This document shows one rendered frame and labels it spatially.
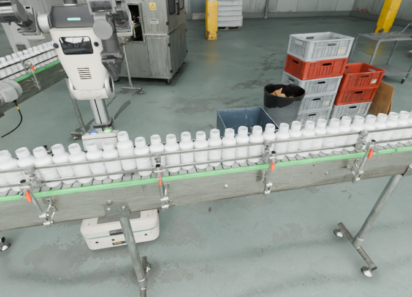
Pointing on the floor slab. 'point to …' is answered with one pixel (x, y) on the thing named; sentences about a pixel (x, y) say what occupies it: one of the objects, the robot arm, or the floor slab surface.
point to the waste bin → (286, 107)
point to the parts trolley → (391, 51)
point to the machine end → (156, 33)
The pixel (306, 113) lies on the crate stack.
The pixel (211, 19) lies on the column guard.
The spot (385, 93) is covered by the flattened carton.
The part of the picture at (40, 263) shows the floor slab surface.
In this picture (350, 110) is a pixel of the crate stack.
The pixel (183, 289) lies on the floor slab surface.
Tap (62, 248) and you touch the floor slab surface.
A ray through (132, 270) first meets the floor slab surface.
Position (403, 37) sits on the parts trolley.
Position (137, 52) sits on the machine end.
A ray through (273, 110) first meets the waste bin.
